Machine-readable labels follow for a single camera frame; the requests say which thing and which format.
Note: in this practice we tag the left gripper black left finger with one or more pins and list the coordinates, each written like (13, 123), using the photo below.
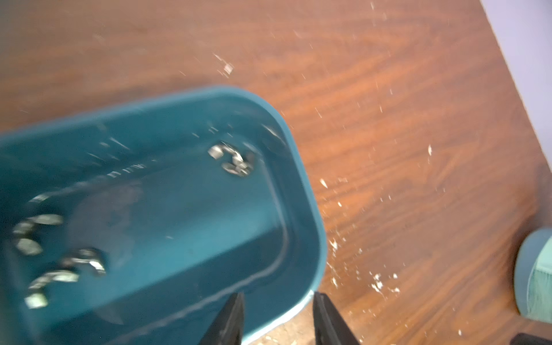
(228, 327)

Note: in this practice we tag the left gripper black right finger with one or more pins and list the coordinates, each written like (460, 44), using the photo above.
(330, 328)

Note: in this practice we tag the teal plastic storage box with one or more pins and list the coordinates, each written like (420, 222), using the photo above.
(134, 224)

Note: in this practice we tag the teal plastic dustpan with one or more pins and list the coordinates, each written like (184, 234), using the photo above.
(532, 276)

